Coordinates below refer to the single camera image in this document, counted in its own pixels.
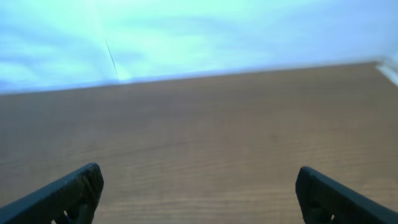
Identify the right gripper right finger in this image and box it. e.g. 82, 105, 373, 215
295, 166, 398, 224

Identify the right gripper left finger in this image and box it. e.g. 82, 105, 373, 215
0, 162, 104, 224

